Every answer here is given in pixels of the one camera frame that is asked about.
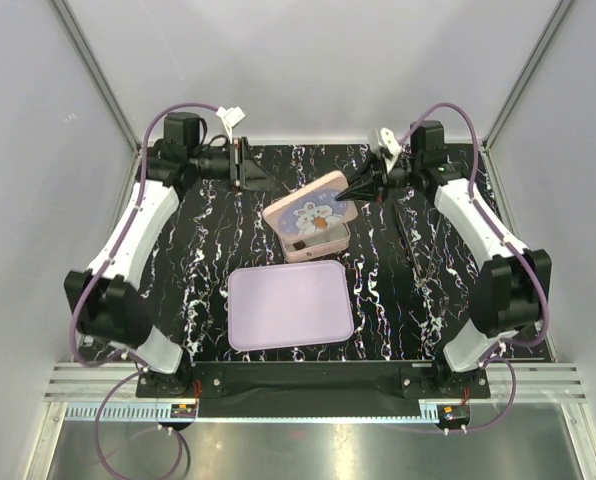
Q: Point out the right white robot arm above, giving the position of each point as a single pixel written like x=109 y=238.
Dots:
x=511 y=290

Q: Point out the pink chocolate tin box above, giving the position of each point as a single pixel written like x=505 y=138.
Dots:
x=331 y=241

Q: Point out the pink tin lid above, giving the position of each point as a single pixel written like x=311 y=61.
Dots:
x=311 y=210

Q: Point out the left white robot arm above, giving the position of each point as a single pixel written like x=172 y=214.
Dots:
x=104 y=298

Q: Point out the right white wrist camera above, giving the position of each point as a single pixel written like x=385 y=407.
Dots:
x=385 y=146

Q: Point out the lilac plastic tray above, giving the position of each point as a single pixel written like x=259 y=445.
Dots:
x=288 y=305

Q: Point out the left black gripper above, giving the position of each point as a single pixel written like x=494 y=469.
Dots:
x=245 y=170

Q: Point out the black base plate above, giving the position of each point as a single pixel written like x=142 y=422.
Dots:
x=311 y=390

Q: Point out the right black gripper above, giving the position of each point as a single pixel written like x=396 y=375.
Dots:
x=371 y=189

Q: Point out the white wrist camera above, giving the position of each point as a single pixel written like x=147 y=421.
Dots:
x=230 y=118
x=385 y=146

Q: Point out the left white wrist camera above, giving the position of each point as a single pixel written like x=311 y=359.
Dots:
x=230 y=118

